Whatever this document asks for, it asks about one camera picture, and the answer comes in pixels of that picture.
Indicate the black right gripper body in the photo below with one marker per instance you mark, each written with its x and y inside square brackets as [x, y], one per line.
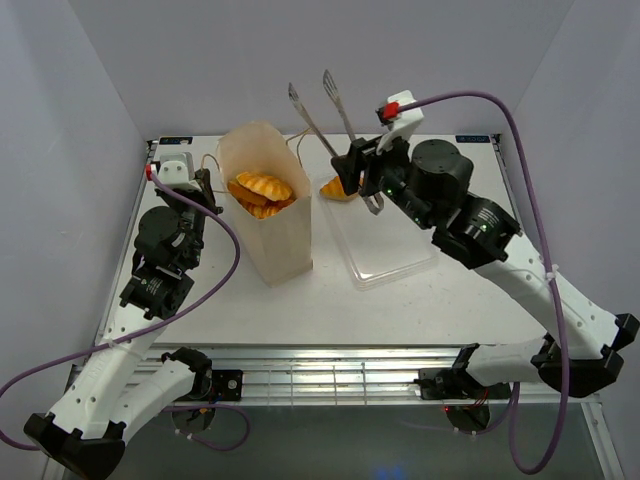
[386, 173]

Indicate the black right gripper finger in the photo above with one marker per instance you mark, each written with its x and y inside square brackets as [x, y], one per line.
[349, 176]
[362, 150]

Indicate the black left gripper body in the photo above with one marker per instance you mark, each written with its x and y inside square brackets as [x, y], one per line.
[194, 219]

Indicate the small croissant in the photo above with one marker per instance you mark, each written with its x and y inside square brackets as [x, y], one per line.
[333, 191]

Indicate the orange twisted ring bread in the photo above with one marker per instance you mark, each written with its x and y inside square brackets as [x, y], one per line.
[270, 187]

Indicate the ridged orange roll bread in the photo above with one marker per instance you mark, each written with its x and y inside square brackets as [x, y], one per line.
[256, 205]

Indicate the white paper bag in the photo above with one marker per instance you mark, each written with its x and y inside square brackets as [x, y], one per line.
[278, 246]

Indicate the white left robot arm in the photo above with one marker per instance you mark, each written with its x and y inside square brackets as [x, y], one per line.
[88, 428]

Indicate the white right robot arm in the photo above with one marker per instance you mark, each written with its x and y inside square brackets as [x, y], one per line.
[580, 351]

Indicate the right blue table label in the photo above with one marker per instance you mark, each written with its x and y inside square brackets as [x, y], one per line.
[475, 139]

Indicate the blue table label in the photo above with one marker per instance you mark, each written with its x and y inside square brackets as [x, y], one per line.
[475, 139]
[176, 140]

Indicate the clear plastic tray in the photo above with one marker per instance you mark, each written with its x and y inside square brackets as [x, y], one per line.
[377, 250]

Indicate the left blue table label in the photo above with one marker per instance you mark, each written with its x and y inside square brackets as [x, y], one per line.
[176, 140]

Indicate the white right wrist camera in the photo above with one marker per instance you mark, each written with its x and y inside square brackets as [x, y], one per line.
[399, 124]

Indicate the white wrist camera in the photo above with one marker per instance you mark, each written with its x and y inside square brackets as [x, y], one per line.
[399, 124]
[174, 170]

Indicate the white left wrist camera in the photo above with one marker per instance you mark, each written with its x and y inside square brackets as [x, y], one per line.
[174, 170]

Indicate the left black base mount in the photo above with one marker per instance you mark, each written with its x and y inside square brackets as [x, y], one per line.
[222, 385]

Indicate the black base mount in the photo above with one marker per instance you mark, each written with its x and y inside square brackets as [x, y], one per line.
[222, 385]
[446, 383]

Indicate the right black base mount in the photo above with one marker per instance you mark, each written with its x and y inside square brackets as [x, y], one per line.
[446, 383]

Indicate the aluminium frame rail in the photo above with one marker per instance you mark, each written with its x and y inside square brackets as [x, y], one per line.
[340, 376]

